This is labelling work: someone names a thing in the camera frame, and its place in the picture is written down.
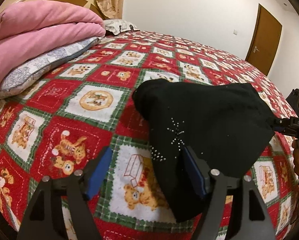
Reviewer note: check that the grey patterned pillow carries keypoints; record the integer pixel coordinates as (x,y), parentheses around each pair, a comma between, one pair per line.
(25,75)

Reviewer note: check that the black pants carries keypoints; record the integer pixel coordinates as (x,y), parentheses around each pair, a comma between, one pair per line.
(227,126)

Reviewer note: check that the brown wooden door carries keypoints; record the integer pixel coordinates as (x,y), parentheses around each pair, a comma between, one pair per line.
(265,41)

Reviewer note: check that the red patchwork bear bedspread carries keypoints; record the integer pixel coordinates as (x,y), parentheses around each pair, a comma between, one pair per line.
(62,121)

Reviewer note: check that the white patterned far pillow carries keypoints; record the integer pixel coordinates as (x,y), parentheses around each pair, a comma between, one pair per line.
(117,26)

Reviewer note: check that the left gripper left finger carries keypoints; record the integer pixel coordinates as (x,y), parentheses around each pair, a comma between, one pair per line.
(43,218)

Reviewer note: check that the pink folded blanket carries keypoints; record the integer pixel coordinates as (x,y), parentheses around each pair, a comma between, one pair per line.
(29,29)

